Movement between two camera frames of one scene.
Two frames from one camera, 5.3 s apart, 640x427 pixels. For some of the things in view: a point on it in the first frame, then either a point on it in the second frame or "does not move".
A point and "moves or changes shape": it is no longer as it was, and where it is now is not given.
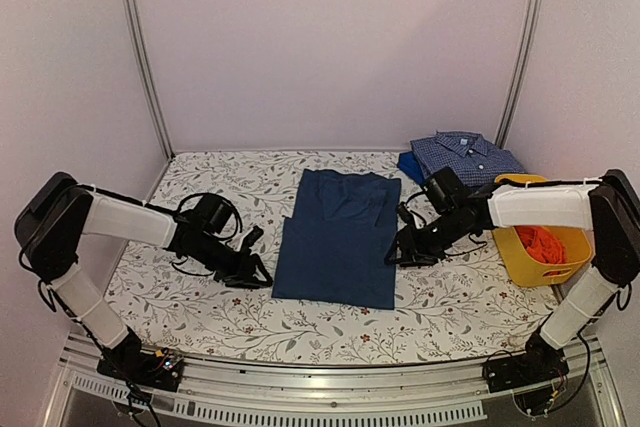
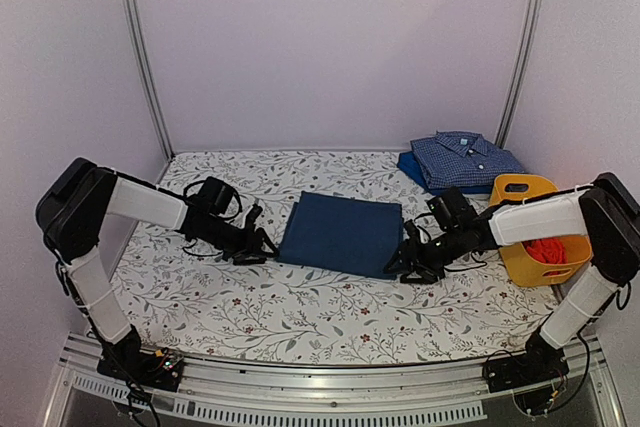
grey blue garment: [339, 245] moves or changes shape
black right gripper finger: [418, 264] to [429, 278]
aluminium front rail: [436, 393] does not move
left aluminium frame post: [135, 32] does not move
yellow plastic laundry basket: [519, 268] does not move
